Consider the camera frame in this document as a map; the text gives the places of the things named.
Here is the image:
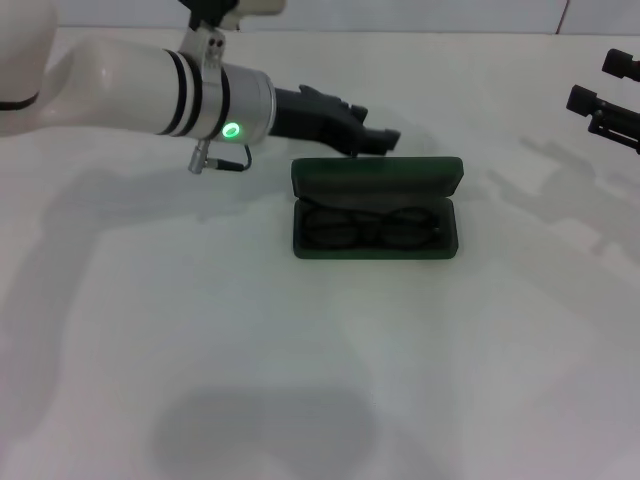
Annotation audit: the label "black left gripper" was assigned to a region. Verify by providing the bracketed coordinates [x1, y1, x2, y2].
[269, 82, 404, 156]

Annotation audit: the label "black glasses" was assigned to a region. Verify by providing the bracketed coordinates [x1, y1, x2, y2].
[299, 205, 444, 250]

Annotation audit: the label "green glasses case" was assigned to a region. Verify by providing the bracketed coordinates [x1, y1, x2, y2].
[291, 155, 465, 262]

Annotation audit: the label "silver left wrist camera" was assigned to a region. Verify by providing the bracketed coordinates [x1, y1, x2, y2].
[179, 0, 289, 26]

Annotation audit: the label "left cable with silver connector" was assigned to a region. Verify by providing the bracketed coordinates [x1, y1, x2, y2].
[186, 140, 252, 175]

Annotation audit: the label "silver left camera bracket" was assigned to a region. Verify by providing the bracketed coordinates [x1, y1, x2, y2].
[177, 22, 229, 89]

